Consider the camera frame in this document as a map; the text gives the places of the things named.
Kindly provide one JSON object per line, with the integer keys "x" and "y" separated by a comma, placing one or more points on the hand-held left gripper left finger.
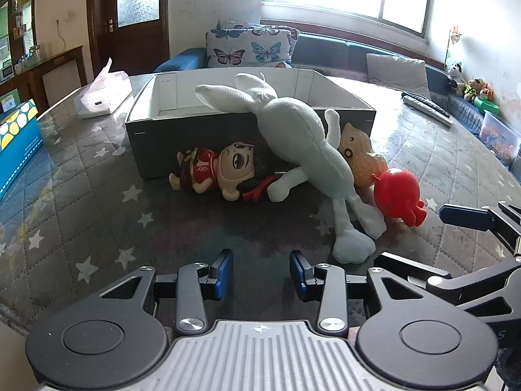
{"x": 223, "y": 275}

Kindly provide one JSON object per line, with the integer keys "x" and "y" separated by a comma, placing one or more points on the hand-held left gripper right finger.
{"x": 299, "y": 277}

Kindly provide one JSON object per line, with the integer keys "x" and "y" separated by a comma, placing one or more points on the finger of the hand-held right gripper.
{"x": 466, "y": 216}
{"x": 411, "y": 266}

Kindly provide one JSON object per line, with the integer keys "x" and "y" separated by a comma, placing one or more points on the red octopus toy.
{"x": 397, "y": 193}

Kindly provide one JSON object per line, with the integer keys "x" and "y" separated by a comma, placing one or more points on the red-dressed doll figure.
{"x": 236, "y": 163}

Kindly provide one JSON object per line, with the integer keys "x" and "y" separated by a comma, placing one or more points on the tan peanut toy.
{"x": 358, "y": 150}

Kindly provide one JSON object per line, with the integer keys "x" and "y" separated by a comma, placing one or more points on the dark grey cardboard box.
{"x": 195, "y": 138}

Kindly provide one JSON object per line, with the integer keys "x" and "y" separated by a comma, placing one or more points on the white plush rabbit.
{"x": 297, "y": 130}

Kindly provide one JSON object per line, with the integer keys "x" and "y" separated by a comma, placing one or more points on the grey star-quilted desktop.
{"x": 101, "y": 211}

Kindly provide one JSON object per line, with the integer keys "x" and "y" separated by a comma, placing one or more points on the clear plastic storage box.
{"x": 500, "y": 134}

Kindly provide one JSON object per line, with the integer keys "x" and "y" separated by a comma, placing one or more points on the grey remote control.
{"x": 433, "y": 115}

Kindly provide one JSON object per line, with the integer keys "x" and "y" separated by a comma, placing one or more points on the green toy bowl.
{"x": 487, "y": 106}

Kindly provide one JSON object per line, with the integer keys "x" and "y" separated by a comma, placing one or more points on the black remote control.
{"x": 423, "y": 104}

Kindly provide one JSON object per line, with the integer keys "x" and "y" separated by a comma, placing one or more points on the cluster of small plush toys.
{"x": 478, "y": 87}

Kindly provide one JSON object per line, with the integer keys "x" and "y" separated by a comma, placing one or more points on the black and white plush dog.
{"x": 455, "y": 73}

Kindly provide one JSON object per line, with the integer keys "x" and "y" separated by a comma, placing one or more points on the plain white pillow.
{"x": 397, "y": 73}

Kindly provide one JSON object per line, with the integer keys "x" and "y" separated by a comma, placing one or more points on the white tissue pack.
{"x": 101, "y": 97}

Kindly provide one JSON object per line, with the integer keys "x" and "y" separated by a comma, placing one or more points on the blue sofa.
{"x": 325, "y": 49}

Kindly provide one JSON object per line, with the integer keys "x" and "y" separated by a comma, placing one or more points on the butterfly print pillow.
{"x": 248, "y": 49}
{"x": 244, "y": 24}

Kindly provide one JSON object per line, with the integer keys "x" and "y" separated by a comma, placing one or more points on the blue dotted box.
{"x": 20, "y": 150}

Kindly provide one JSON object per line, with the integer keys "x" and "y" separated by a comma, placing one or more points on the brown glass-panel door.
{"x": 138, "y": 40}

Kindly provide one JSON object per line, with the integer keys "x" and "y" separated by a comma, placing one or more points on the wooden cabinet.
{"x": 24, "y": 85}

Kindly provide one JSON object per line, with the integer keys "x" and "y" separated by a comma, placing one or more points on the glass jar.
{"x": 29, "y": 55}
{"x": 38, "y": 51}

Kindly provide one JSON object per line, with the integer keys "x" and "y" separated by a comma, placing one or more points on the white microwave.
{"x": 6, "y": 72}

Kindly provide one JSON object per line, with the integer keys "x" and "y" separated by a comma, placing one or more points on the small wall decoration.
{"x": 455, "y": 34}

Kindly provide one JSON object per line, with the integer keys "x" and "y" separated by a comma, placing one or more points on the wall socket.
{"x": 59, "y": 20}

